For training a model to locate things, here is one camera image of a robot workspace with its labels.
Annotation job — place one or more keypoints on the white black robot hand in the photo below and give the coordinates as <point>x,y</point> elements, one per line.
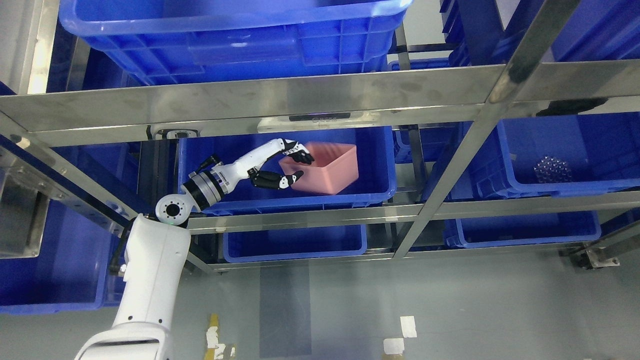
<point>254,159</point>

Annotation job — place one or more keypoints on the large blue top bin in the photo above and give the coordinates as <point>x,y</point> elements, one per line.
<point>167,42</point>

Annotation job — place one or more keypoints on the pink plastic storage box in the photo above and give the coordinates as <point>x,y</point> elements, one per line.
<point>334,169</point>

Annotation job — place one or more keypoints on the blue bin bottom right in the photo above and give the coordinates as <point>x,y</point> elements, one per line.
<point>519,230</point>

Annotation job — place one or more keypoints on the clear studded ball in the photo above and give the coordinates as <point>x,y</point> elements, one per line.
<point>551,169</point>

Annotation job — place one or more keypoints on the blue bin right shelf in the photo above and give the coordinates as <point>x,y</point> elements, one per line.
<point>601,149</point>

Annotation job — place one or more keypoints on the blue target shelf bin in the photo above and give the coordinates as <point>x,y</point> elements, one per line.
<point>376,182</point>

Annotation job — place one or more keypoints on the blue bin bottom middle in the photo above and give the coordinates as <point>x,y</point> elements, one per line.
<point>294,243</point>

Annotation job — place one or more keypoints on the blue bin left side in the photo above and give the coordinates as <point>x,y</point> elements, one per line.
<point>71,274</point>

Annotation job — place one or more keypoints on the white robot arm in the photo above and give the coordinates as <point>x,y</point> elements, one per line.
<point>152,252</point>

